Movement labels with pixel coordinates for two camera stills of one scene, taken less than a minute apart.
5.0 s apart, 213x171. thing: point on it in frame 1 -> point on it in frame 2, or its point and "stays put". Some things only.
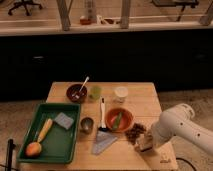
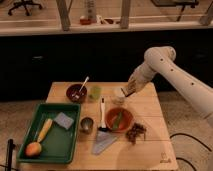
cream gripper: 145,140 -> 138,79
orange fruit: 33,149 stays put
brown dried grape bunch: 133,132 stays put
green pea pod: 118,120 stays put
